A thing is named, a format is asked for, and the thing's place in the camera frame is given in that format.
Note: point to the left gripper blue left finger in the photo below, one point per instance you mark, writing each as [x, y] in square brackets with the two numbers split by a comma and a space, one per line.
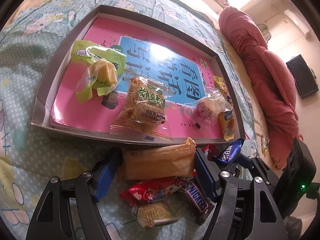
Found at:
[90, 187]

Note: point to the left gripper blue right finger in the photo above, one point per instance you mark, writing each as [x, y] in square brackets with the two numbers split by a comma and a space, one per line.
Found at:
[222, 189]

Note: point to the blue snack packet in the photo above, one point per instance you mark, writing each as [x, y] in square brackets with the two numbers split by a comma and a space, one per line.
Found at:
[230, 153]

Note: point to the orange cake packet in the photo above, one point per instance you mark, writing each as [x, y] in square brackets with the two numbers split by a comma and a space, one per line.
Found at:
[167, 161]

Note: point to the Snickers bar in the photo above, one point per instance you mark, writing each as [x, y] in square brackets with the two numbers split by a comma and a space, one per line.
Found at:
[194, 197]

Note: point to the red candy packet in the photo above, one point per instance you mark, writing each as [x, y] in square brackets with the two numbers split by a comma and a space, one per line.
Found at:
[152, 191]

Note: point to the clear wrapped biscuit pack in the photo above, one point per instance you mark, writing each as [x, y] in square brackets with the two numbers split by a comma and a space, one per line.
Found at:
[154, 215]

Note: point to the yellow snack packet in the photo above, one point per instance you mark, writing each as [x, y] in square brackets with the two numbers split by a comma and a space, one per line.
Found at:
[226, 118]

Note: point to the clear wrapped round cake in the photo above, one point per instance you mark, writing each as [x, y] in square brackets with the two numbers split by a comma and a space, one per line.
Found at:
[205, 111]

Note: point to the orange wrapped bread packet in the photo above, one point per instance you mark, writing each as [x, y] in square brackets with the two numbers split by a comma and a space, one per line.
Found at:
[144, 112]

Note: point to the red quilted duvet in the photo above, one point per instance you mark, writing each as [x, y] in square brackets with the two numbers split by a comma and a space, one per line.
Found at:
[272, 82]

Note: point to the grey cardboard tray box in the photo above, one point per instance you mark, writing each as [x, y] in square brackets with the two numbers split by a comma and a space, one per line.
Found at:
[50, 82]

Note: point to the green wrapped snack packet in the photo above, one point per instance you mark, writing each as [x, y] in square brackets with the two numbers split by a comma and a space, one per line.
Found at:
[104, 67]

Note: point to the white air conditioner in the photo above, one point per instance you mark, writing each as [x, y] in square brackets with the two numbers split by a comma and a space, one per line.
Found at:
[298, 22]

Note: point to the black wall television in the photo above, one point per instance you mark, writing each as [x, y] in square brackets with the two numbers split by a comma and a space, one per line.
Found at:
[304, 77]

